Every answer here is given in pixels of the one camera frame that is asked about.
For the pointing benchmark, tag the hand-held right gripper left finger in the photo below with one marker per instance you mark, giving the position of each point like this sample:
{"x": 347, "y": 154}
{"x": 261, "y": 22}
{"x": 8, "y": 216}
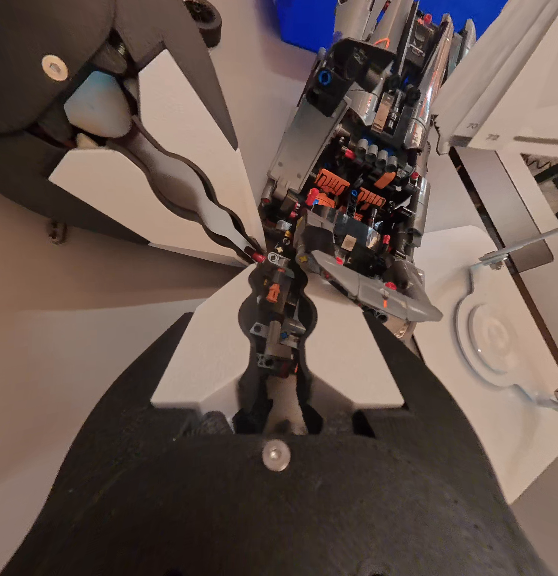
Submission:
{"x": 207, "y": 360}

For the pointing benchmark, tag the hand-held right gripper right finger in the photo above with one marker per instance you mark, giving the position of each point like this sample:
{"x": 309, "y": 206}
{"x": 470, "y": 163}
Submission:
{"x": 346, "y": 360}

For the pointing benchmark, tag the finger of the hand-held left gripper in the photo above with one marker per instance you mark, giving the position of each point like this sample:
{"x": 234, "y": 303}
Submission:
{"x": 125, "y": 193}
{"x": 189, "y": 117}

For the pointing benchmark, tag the red lego pin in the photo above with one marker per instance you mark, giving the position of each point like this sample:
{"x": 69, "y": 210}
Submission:
{"x": 257, "y": 258}

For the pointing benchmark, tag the grey lego car model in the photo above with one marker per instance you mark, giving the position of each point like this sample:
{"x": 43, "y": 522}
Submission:
{"x": 351, "y": 225}

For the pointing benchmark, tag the small dark lego piece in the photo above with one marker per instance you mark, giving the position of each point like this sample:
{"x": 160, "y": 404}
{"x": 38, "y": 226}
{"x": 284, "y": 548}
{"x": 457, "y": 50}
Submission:
{"x": 56, "y": 231}

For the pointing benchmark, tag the black lego tire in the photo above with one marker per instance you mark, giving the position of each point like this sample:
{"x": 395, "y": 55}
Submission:
{"x": 212, "y": 22}

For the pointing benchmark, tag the blue plastic bin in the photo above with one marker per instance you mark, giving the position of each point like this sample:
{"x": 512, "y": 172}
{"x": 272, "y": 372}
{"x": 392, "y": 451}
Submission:
{"x": 306, "y": 27}

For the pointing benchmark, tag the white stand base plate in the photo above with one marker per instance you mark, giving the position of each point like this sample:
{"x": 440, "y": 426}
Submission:
{"x": 450, "y": 405}

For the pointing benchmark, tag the metal stand bracket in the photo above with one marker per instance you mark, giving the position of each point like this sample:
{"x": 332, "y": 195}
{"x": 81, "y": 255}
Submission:
{"x": 549, "y": 398}
{"x": 508, "y": 254}

